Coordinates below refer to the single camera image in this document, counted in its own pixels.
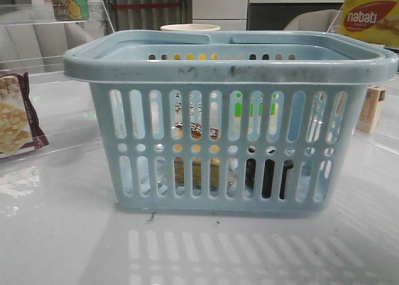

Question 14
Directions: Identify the bread bun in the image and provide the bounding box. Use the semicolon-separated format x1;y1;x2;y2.
155;120;238;196

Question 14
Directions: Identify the tissue pack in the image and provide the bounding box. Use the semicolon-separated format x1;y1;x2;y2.
233;91;294;199

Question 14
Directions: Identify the light blue plastic basket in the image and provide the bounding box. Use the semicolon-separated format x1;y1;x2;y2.
63;30;388;216

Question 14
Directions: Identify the white refrigerator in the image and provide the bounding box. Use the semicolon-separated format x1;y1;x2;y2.
192;0;249;31

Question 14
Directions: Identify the dark kitchen counter cabinet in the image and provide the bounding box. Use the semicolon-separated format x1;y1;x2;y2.
246;0;344;31

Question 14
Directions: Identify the clear acrylic display shelf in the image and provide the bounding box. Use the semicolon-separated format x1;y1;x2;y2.
0;0;116;161

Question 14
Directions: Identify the grey armchair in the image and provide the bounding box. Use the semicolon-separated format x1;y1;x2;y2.
284;9;341;32

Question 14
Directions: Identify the small beige carton box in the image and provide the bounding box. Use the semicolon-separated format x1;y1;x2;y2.
355;86;387;134

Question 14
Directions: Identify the maroon cracker snack packet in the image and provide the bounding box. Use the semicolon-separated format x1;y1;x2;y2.
1;73;49;159

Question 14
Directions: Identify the green cartoon label bottle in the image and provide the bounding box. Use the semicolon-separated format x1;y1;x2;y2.
51;0;89;21

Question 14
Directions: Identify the right clear acrylic shelf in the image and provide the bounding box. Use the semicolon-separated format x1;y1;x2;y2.
325;0;399;155

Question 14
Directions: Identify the yellow nabati wafer box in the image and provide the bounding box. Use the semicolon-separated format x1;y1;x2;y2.
337;0;398;49

